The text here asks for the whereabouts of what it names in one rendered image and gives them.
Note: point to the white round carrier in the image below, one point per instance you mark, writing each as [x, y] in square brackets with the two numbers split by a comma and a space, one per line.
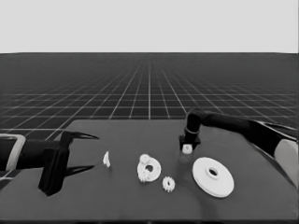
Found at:
[155, 172]

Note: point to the white toothed gear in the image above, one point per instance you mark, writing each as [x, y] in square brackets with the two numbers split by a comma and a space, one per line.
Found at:
[142, 160]
[189, 151]
[141, 176]
[165, 185]

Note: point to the large thick white disc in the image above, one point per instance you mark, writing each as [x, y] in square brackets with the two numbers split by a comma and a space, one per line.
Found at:
[202, 175]

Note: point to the small white T-shaped piece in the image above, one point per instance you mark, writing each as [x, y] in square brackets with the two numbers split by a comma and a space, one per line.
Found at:
[106, 160]

